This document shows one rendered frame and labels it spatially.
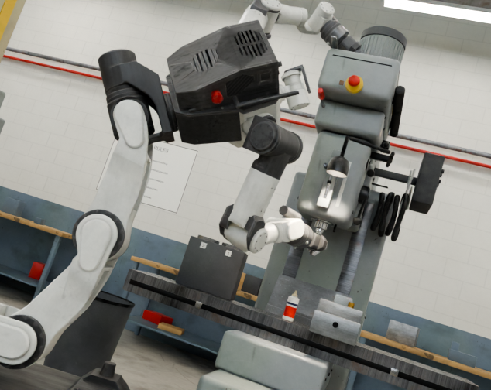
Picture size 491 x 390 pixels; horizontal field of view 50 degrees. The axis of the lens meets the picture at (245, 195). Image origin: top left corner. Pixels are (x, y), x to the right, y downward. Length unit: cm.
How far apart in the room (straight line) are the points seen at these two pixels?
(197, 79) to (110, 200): 42
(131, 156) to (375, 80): 88
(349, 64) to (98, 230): 102
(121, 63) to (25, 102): 664
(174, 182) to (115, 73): 521
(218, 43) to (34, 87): 679
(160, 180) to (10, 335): 543
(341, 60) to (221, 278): 90
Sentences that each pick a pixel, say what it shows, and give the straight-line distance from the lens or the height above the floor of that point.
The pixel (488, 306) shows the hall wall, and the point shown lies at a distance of 627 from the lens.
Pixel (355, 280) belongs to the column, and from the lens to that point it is 231.
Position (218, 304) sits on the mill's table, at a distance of 189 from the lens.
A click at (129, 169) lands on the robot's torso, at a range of 152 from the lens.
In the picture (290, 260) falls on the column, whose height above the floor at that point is 116.
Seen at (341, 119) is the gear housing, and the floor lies 167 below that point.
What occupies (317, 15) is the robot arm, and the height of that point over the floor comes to 206.
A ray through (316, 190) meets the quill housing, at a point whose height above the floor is 140.
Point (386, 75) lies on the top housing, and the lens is 190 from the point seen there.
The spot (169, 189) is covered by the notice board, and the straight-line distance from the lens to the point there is 676.
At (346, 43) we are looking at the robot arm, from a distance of 213.
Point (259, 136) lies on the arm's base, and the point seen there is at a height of 139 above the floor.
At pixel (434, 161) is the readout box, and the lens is 224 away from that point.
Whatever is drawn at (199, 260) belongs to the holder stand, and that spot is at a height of 103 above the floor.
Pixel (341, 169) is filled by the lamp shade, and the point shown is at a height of 146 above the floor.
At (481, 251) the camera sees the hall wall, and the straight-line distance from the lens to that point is 630.
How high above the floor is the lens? 102
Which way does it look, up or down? 9 degrees up
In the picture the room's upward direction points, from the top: 18 degrees clockwise
